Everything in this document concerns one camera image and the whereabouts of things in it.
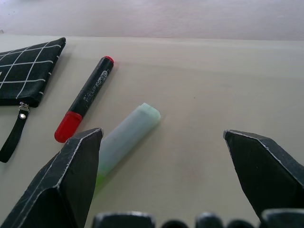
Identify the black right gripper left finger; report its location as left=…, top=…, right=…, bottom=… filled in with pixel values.
left=0, top=128, right=105, bottom=228

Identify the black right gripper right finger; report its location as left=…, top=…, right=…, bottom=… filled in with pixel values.
left=222, top=129, right=304, bottom=221

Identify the black grid pencil pouch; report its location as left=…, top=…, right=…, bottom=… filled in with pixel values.
left=0, top=37, right=67, bottom=163

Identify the pale green highlighter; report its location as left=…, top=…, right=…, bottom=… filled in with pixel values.
left=94, top=102, right=162, bottom=196

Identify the black marker with red cap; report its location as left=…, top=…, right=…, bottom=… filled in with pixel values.
left=54, top=56, right=115, bottom=143

